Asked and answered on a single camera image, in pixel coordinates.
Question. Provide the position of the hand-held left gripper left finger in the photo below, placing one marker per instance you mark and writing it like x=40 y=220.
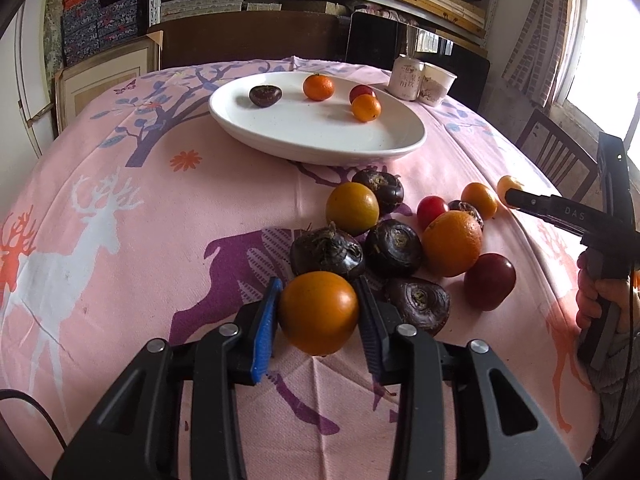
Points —
x=264 y=332

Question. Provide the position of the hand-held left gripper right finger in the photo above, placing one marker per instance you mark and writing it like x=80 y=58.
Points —
x=369 y=332

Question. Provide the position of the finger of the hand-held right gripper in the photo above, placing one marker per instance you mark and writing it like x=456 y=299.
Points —
x=550 y=207

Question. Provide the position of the yellow cherry tomato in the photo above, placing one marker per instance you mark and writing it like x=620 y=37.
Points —
x=509 y=183

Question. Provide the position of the orange yellow tomato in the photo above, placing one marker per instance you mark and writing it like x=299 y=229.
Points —
x=317 y=312

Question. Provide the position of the dark water chestnut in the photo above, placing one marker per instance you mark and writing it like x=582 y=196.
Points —
x=417 y=306
x=393 y=247
x=382 y=189
x=265 y=95
x=325 y=255
x=467 y=210

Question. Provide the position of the orange cherry tomato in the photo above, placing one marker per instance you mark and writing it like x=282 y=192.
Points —
x=479 y=199

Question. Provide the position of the dark red tomato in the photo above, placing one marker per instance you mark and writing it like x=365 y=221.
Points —
x=490 y=281

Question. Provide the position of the large orange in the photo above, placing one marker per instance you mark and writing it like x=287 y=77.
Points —
x=452 y=245

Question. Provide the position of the red cherry tomato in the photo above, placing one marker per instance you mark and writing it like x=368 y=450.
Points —
x=431 y=210
x=360 y=92

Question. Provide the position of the yellow green tomato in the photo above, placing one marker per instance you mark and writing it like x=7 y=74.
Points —
x=351 y=208

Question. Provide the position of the small orange kumquat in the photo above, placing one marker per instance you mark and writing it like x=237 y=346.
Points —
x=366 y=108

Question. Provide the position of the white oval plate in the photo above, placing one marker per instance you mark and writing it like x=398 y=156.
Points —
x=310 y=127

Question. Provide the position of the mandarin with stem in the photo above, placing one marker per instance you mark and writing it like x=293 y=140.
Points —
x=318 y=87

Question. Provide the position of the person's right hand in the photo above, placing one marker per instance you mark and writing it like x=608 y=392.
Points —
x=607 y=291

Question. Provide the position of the dark wooden chair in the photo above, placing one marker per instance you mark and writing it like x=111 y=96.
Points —
x=560 y=152

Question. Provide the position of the pink printed tablecloth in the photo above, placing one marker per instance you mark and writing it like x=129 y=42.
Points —
x=150 y=260

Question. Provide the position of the white paper cup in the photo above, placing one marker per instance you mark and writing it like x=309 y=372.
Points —
x=437 y=85

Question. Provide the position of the window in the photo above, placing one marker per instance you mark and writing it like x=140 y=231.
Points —
x=605 y=50

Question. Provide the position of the patterned curtain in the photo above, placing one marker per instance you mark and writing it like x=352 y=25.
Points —
x=540 y=35

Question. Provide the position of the white drink can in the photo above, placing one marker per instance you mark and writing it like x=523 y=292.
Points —
x=406 y=79

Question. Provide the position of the black glossy board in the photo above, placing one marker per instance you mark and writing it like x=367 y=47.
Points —
x=380 y=42

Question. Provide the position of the brown wooden board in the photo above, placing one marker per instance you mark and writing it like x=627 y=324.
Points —
x=250 y=42

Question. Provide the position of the framed picture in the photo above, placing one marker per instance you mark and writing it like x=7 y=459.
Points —
x=105 y=80

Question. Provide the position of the white door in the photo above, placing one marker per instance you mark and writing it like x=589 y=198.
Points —
x=32 y=85

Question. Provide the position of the stack of blue patterned boxes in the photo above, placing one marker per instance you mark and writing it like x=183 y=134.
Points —
x=100 y=25

